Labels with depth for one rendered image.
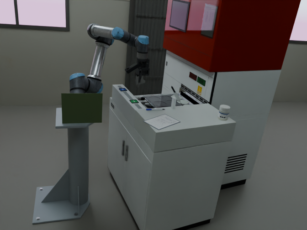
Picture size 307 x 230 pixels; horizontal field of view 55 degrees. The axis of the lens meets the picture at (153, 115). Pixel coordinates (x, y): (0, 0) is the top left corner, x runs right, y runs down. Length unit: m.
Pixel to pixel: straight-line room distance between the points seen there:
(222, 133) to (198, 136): 0.19
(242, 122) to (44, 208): 1.83
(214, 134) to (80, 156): 1.05
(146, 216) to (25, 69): 2.91
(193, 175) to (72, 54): 2.76
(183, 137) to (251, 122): 1.00
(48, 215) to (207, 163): 1.34
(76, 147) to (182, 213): 0.95
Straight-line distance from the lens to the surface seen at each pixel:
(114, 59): 4.39
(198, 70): 2.47
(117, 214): 2.61
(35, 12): 4.22
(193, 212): 2.42
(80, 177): 2.50
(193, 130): 1.94
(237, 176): 3.06
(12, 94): 4.56
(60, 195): 2.71
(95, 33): 2.27
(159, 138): 1.83
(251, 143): 2.92
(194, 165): 2.11
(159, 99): 2.48
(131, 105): 2.16
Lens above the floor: 1.80
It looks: 24 degrees down
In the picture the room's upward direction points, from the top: 6 degrees clockwise
